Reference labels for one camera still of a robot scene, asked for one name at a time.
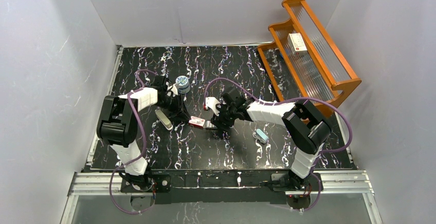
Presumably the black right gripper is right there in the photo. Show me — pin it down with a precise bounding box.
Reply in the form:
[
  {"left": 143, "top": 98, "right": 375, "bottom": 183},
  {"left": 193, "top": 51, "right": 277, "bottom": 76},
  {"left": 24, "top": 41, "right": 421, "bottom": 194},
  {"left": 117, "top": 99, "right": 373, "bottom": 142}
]
[{"left": 210, "top": 101, "right": 238, "bottom": 133}]

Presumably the white red staple box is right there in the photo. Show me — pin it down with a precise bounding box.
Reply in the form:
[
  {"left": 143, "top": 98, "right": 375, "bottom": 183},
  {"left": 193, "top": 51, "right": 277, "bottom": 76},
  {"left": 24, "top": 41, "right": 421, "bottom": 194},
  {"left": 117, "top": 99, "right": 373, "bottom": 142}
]
[{"left": 188, "top": 116, "right": 206, "bottom": 129}]

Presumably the cream white stapler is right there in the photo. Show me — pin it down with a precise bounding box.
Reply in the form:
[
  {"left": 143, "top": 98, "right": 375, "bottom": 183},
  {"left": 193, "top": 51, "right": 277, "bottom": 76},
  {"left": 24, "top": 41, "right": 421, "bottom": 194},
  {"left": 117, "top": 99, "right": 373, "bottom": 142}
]
[{"left": 155, "top": 109, "right": 173, "bottom": 130}]

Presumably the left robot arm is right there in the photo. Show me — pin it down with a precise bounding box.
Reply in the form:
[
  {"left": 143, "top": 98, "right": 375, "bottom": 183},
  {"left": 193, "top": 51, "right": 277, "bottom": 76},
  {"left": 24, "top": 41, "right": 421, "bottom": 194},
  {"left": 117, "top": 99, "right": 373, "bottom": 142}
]
[{"left": 96, "top": 76, "right": 190, "bottom": 191}]

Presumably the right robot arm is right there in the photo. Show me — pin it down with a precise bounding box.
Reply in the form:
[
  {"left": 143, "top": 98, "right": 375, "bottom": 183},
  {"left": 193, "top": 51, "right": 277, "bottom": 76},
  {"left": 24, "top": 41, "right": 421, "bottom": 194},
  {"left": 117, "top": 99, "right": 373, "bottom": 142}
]
[{"left": 204, "top": 87, "right": 332, "bottom": 190}]

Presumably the blue white round tin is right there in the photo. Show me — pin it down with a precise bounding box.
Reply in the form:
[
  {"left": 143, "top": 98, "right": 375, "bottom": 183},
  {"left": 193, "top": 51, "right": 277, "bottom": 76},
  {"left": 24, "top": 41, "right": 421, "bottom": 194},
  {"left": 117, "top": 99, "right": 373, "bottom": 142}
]
[{"left": 175, "top": 76, "right": 190, "bottom": 95}]

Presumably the light blue eraser block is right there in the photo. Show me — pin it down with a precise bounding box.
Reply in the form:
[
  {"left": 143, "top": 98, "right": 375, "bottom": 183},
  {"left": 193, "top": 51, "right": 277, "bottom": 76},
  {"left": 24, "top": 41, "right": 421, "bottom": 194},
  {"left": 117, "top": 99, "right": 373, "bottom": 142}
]
[{"left": 253, "top": 129, "right": 269, "bottom": 144}]

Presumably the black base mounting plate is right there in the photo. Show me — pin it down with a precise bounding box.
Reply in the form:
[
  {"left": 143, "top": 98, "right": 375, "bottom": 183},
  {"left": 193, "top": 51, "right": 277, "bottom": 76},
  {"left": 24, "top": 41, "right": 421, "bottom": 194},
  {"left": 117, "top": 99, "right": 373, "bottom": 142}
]
[{"left": 117, "top": 170, "right": 324, "bottom": 208}]

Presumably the orange wooden shelf rack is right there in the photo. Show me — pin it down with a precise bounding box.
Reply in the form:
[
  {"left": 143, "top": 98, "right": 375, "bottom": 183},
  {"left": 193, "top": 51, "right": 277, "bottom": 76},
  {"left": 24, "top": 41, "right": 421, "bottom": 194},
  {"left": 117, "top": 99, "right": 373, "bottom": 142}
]
[{"left": 257, "top": 0, "right": 361, "bottom": 107}]

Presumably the white red box on shelf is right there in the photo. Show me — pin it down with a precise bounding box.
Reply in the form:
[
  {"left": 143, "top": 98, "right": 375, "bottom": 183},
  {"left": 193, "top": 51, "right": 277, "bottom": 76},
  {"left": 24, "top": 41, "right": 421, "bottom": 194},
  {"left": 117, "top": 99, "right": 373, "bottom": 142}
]
[{"left": 287, "top": 33, "right": 308, "bottom": 55}]

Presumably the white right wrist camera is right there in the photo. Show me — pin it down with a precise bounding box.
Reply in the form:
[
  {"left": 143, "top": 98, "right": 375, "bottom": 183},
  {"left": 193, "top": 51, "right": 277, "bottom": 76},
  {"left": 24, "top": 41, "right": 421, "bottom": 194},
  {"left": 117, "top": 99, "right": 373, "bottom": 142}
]
[{"left": 204, "top": 97, "right": 221, "bottom": 116}]

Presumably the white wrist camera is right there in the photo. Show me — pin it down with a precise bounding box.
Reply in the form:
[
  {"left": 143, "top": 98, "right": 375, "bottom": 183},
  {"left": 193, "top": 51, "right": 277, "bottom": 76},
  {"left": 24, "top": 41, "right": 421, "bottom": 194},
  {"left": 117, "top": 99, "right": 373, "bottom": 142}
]
[
  {"left": 166, "top": 84, "right": 178, "bottom": 97},
  {"left": 204, "top": 97, "right": 221, "bottom": 116}
]

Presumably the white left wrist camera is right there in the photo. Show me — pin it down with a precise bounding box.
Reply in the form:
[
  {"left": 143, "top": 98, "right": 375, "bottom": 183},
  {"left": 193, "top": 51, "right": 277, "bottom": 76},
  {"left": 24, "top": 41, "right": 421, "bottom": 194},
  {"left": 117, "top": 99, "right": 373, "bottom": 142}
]
[{"left": 166, "top": 84, "right": 178, "bottom": 97}]

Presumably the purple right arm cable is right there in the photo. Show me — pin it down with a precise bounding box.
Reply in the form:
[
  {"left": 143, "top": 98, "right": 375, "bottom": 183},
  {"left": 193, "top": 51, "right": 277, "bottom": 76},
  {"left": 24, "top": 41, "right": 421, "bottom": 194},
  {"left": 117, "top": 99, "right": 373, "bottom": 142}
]
[{"left": 204, "top": 77, "right": 354, "bottom": 212}]

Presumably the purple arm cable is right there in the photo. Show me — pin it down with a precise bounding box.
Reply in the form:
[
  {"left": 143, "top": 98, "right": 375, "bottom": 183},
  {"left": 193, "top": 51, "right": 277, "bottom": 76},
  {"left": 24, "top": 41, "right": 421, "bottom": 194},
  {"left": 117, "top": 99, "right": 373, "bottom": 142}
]
[
  {"left": 108, "top": 68, "right": 159, "bottom": 215},
  {"left": 204, "top": 77, "right": 354, "bottom": 212}
]

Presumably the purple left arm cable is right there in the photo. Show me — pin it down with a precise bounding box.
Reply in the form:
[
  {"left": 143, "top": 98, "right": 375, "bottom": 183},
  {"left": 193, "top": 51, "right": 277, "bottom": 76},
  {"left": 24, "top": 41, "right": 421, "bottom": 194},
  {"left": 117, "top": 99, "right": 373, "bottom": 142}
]
[{"left": 108, "top": 68, "right": 159, "bottom": 215}]

